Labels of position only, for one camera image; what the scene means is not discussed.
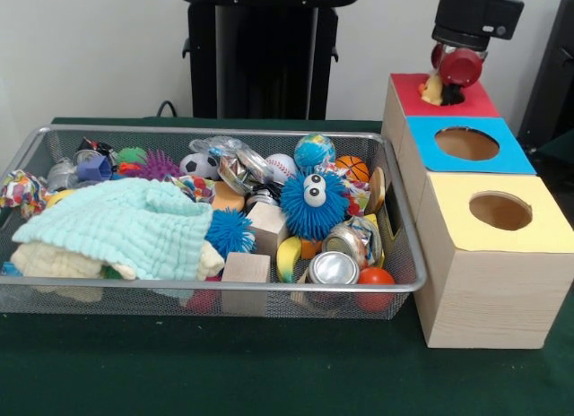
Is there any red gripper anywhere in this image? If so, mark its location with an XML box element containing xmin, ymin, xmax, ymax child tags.
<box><xmin>430</xmin><ymin>43</ymin><xmax>486</xmax><ymax>107</ymax></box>

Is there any mint green cloth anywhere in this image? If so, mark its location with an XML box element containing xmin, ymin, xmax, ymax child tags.
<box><xmin>12</xmin><ymin>178</ymin><xmax>214</xmax><ymax>282</ymax></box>

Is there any cream knitted cloth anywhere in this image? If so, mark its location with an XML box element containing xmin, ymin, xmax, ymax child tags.
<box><xmin>9</xmin><ymin>240</ymin><xmax>225</xmax><ymax>282</ymax></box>

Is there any wooden box with three holes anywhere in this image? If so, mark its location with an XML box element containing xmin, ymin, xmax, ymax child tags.
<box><xmin>380</xmin><ymin>73</ymin><xmax>574</xmax><ymax>351</ymax></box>

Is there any dark green side tablecloth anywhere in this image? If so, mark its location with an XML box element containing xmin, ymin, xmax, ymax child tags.
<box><xmin>536</xmin><ymin>127</ymin><xmax>574</xmax><ymax>166</ymax></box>

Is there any small orange basketball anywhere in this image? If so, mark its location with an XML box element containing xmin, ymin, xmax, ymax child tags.
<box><xmin>335</xmin><ymin>155</ymin><xmax>371</xmax><ymax>184</ymax></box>

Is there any globe print ball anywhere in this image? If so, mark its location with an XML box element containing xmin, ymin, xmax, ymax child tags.
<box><xmin>294</xmin><ymin>133</ymin><xmax>337</xmax><ymax>170</ymax></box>

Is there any white baseball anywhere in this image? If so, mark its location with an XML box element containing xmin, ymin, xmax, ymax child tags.
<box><xmin>265</xmin><ymin>153</ymin><xmax>300</xmax><ymax>184</ymax></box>

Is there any blue spiky ball with eyes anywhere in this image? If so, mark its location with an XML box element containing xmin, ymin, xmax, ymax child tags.
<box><xmin>280</xmin><ymin>169</ymin><xmax>351</xmax><ymax>240</ymax></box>

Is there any plain orange ball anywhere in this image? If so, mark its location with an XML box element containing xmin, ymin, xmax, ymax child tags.
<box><xmin>357</xmin><ymin>267</ymin><xmax>396</xmax><ymax>313</ymax></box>

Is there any plain wooden cube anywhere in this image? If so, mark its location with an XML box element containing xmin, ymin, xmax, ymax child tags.
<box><xmin>245</xmin><ymin>203</ymin><xmax>289</xmax><ymax>256</ymax></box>

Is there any black and white soccer ball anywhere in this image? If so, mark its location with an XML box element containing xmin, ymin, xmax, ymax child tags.
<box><xmin>179</xmin><ymin>152</ymin><xmax>221</xmax><ymax>181</ymax></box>

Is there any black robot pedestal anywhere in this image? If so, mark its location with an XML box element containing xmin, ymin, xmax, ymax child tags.
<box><xmin>172</xmin><ymin>0</ymin><xmax>362</xmax><ymax>120</ymax></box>

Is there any silver wire mesh bin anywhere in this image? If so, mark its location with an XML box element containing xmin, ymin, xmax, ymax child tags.
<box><xmin>0</xmin><ymin>123</ymin><xmax>427</xmax><ymax>322</ymax></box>

